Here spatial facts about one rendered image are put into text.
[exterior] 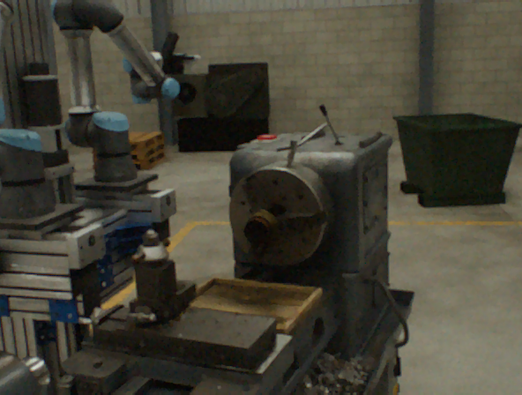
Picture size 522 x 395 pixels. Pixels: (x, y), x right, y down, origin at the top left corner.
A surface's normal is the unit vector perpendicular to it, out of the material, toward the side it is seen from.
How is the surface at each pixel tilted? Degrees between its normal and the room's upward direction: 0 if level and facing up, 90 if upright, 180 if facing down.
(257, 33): 90
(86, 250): 90
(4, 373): 37
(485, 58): 90
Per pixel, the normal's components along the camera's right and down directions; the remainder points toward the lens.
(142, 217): -0.28, 0.23
